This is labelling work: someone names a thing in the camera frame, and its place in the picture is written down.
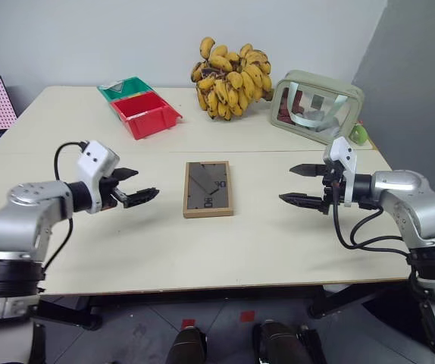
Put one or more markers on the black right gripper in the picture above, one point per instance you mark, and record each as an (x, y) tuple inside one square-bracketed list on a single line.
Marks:
[(333, 186)]

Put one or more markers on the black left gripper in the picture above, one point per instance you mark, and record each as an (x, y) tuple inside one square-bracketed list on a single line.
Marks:
[(107, 189)]

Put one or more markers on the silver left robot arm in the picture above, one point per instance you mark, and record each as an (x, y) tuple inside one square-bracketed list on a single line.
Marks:
[(24, 212)]

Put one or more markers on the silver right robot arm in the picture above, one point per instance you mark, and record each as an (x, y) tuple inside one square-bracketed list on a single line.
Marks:
[(403, 189)]

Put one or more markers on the red plastic storage bin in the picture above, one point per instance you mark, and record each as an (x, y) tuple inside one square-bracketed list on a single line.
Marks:
[(149, 119)]

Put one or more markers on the small green plastic object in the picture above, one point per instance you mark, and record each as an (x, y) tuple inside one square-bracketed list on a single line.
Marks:
[(359, 134)]

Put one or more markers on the red item inside pouch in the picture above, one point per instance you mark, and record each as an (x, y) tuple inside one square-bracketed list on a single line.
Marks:
[(285, 110)]

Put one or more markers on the transparent beige zip pouch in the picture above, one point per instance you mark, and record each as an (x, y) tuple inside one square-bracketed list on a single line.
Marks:
[(316, 106)]

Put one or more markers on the green plastic storage bin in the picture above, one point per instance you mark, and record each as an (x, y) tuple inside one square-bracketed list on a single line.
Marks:
[(136, 88)]

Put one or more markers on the white paper packet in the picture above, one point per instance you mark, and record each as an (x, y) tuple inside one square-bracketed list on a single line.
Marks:
[(117, 86)]

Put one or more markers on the black table leg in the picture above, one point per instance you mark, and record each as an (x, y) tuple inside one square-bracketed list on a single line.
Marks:
[(346, 299), (66, 312)]

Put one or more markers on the yellow banana bunch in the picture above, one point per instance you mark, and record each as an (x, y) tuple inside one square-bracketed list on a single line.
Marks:
[(229, 83)]

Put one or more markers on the dark rounded shape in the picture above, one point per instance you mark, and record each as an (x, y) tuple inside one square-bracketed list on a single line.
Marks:
[(282, 343), (187, 347)]

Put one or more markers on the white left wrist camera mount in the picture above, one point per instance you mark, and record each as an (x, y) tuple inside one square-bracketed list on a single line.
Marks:
[(95, 159)]

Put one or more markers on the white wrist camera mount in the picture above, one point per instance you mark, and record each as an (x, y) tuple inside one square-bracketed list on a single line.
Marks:
[(344, 153), (95, 159)]

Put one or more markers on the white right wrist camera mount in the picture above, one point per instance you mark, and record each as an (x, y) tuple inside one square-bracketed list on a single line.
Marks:
[(344, 153)]

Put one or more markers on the wooden picture frame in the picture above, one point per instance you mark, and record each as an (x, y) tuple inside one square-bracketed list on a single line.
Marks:
[(207, 189)]

